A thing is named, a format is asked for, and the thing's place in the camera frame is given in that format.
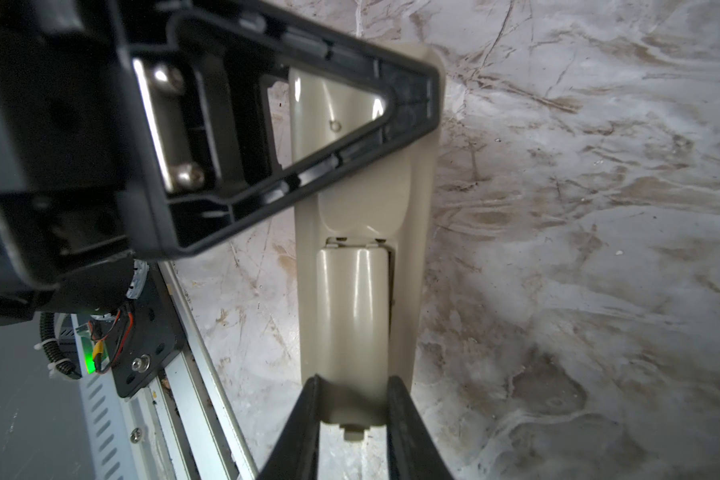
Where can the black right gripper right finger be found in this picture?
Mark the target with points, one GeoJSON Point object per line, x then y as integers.
{"type": "Point", "coordinates": [411, 452]}

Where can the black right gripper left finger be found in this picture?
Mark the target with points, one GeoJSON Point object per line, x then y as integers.
{"type": "Point", "coordinates": [296, 452]}

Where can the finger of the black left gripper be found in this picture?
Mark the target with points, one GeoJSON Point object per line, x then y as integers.
{"type": "Point", "coordinates": [233, 111]}

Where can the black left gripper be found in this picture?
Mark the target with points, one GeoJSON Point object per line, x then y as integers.
{"type": "Point", "coordinates": [63, 244]}

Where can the beige battery compartment cover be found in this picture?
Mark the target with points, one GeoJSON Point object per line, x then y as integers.
{"type": "Point", "coordinates": [353, 316]}

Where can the white remote control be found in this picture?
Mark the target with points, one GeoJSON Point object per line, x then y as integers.
{"type": "Point", "coordinates": [387, 204]}

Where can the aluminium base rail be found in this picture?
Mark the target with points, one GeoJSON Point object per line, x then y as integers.
{"type": "Point", "coordinates": [154, 406]}

